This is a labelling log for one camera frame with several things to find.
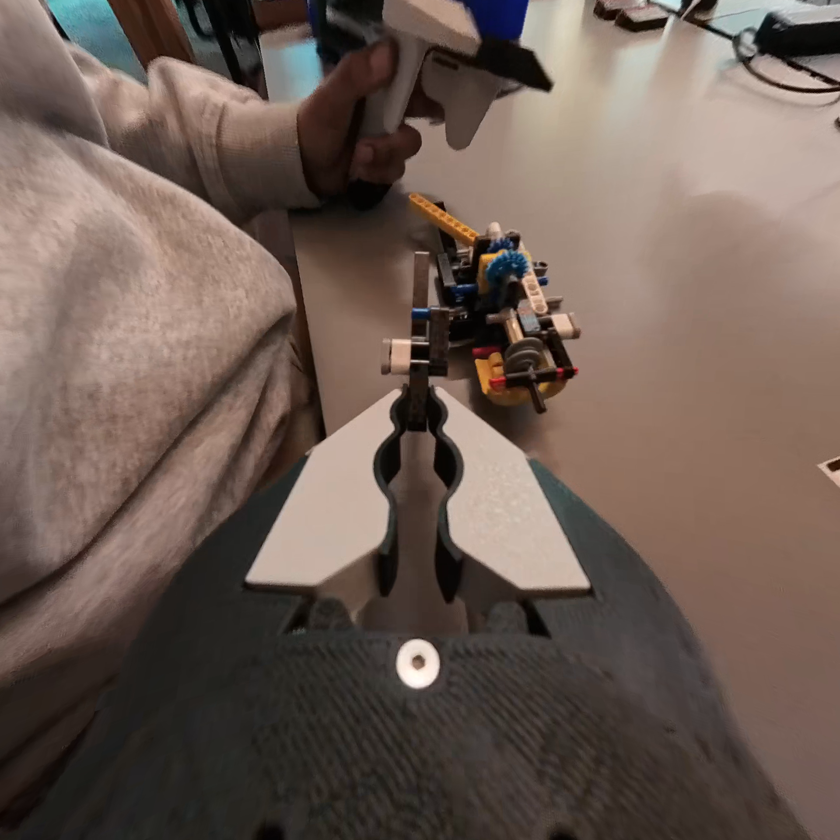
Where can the person's grey sweatshirt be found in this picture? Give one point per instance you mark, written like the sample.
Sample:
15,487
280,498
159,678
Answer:
131,361

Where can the flat black device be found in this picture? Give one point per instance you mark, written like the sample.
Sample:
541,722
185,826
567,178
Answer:
640,13

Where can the yellow and black lego vehicle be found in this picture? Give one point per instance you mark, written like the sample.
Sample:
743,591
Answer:
492,380

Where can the person's left hand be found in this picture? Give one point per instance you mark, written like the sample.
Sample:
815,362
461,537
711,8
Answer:
334,131

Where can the black lego beam subassembly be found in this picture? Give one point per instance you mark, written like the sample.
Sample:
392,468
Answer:
420,394

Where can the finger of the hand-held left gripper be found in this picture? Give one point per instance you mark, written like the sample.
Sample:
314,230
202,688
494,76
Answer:
463,98
433,23

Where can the blue storage box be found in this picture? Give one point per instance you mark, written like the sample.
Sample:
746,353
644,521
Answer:
499,16

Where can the zebra striped sticker sheet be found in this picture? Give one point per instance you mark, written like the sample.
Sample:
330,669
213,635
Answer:
830,471

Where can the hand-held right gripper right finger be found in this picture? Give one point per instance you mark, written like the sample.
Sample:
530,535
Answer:
518,525

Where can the person's left forearm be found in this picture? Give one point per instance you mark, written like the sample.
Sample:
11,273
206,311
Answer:
216,131

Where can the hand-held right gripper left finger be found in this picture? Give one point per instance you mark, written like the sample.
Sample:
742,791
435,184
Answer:
321,518

